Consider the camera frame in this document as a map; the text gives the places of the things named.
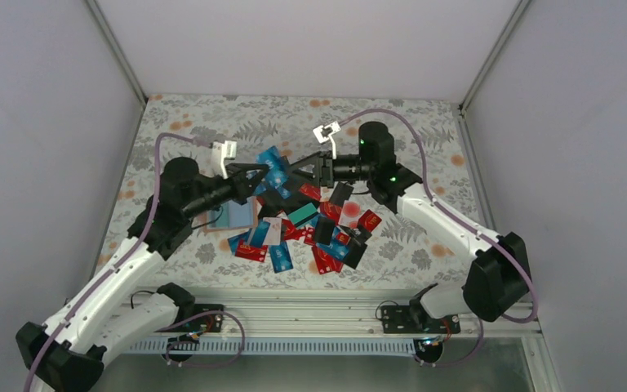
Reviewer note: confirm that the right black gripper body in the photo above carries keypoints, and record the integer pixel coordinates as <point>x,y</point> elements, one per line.
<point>363,173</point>

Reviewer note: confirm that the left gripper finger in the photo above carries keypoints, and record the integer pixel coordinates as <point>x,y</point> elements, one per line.
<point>251,178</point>
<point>243,167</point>

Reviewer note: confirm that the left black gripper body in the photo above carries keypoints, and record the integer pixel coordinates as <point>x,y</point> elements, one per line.
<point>202,202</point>

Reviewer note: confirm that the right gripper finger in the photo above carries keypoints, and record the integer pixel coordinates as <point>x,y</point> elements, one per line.
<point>311,161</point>
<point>313,178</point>

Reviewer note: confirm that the tan leather card holder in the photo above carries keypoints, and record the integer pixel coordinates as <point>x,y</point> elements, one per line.
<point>232,215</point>

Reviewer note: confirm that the teal striped card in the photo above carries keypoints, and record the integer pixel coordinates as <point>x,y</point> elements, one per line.
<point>302,215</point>

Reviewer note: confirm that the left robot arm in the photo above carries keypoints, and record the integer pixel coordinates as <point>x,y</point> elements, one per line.
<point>70,349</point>

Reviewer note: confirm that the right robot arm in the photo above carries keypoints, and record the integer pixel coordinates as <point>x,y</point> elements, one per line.
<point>498,275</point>

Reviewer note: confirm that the red card top centre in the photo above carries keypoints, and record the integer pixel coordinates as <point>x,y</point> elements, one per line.
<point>311,191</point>

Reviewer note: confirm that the red card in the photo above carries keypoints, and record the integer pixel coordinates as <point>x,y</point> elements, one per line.
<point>324,262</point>
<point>369,220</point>
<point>252,253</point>
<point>311,191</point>

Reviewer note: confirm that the black card upper right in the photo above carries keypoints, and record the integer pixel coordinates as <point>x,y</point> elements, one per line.
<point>341,193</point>

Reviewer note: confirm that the black card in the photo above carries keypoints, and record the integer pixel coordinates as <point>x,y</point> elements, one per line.
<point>341,193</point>
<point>354,254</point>

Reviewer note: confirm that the blue card far left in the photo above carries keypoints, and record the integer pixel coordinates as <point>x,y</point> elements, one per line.
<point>276,177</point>

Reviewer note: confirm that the blue card lower left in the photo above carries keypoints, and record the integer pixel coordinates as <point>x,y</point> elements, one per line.
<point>254,237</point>

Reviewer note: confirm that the white floral card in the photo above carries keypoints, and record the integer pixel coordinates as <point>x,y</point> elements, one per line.
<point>274,234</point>

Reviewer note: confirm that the red card right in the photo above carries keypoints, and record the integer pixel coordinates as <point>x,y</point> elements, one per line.
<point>369,220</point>

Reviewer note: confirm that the red card bottom left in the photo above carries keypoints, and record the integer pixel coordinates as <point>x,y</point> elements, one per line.
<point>252,253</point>

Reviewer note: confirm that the blue logo card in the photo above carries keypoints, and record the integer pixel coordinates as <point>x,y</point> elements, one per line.
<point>334,249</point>

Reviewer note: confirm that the black card bottom right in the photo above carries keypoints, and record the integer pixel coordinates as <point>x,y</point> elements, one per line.
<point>354,254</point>

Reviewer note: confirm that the red card bottom centre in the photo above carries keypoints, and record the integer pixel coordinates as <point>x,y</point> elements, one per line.
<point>324,262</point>

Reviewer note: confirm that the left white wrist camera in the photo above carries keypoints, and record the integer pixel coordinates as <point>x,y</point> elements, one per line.
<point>220,153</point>

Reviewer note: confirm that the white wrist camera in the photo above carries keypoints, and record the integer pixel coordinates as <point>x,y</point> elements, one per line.
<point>325,134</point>
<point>220,153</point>

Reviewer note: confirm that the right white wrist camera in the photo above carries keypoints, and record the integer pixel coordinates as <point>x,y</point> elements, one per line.
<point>325,134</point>

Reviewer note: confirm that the aluminium rail frame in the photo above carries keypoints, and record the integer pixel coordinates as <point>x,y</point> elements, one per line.
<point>262,312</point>

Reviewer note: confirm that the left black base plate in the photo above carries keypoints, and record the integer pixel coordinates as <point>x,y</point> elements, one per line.
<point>190,323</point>

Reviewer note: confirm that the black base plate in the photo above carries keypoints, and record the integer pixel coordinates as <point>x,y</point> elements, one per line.
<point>190,323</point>
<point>403,319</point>

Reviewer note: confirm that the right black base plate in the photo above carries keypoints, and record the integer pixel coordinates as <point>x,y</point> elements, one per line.
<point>403,319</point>

